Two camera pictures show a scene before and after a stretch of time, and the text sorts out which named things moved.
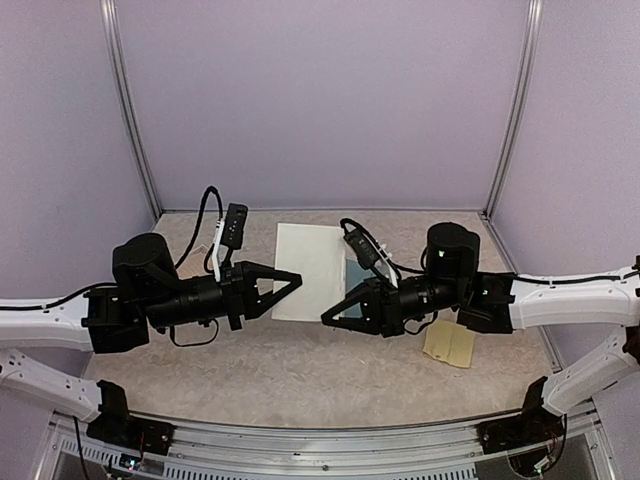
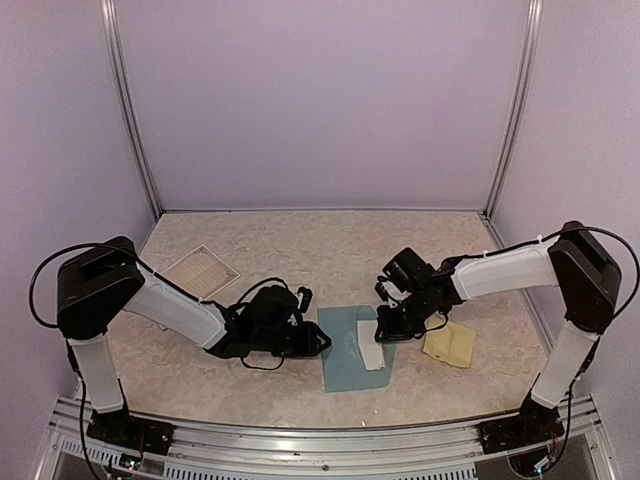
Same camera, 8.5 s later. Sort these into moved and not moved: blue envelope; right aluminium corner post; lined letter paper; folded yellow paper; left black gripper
Moved: left black gripper; blue envelope; lined letter paper
Not moved: folded yellow paper; right aluminium corner post
